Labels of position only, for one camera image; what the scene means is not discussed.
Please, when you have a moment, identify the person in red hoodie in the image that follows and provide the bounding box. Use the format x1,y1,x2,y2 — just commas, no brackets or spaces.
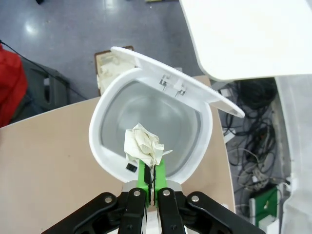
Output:
0,44,28,118

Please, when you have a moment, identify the white plastic sheet drape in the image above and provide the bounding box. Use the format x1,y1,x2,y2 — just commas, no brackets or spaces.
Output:
274,72,312,234

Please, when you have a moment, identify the black floor cable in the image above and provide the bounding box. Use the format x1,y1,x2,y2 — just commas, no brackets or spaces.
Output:
0,38,89,100

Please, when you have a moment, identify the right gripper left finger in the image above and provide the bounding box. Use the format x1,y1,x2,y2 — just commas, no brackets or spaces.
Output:
41,159,152,234

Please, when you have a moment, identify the white lidded trash can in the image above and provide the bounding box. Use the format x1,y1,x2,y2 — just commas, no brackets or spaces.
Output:
88,46,246,185

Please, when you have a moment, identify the brown cardboard box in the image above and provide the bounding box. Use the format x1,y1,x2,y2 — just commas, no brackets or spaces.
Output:
94,44,137,90

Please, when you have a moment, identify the grey plastic stool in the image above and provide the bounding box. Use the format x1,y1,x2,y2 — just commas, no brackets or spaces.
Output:
21,65,71,112

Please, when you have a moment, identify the white desk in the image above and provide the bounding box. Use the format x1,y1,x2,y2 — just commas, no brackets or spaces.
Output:
179,0,312,81

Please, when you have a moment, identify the white paper ball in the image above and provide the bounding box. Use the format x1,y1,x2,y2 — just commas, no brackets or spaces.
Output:
124,122,174,167

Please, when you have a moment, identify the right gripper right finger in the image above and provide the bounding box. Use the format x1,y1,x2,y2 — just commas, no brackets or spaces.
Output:
152,159,266,234

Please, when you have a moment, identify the green and white box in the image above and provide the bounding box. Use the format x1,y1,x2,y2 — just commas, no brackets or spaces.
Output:
248,187,280,228

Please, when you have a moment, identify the tangled black cable pile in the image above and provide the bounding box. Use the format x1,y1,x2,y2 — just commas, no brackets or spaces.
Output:
218,79,294,198

